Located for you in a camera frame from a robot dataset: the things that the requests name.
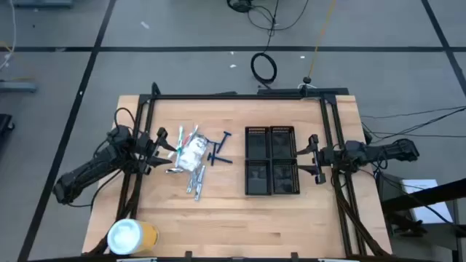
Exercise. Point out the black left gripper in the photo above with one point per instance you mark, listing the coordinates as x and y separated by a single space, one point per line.
145 149

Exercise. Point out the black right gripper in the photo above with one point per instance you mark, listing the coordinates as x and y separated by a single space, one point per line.
333 155

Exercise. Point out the green toothbrush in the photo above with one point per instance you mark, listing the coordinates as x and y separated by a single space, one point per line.
180 140

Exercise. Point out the white plastic pouch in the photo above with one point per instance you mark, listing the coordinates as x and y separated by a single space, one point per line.
198 145
188 160

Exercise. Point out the red toothbrush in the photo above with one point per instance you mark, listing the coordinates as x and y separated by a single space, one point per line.
189 138

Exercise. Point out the blue disposable razor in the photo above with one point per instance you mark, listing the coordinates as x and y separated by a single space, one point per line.
223 143
213 142
222 159

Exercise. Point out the black slotted plastic basket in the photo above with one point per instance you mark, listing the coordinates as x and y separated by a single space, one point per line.
282 145
257 178
257 145
285 177

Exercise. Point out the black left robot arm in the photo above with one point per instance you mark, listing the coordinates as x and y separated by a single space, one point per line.
91 169

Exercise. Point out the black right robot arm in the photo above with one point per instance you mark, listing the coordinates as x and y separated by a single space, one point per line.
386 151

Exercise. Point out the yellow cylinder with white lid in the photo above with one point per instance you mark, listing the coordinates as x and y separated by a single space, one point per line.
127 236

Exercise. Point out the black side beam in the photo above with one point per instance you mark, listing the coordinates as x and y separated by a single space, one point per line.
429 196

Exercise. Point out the black floor device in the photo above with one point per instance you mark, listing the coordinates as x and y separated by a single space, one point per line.
240 5

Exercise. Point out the black aluminium table frame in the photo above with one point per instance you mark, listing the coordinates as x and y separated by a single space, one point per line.
236 97

